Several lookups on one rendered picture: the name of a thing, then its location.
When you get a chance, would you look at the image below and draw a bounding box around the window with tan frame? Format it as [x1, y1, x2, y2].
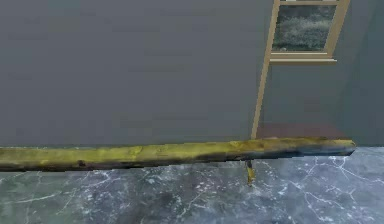
[269, 0, 352, 65]

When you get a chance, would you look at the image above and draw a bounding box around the yellow-green wooden table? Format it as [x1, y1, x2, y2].
[0, 137, 357, 188]

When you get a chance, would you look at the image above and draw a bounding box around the tan wooden door frame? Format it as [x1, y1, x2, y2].
[250, 0, 281, 141]

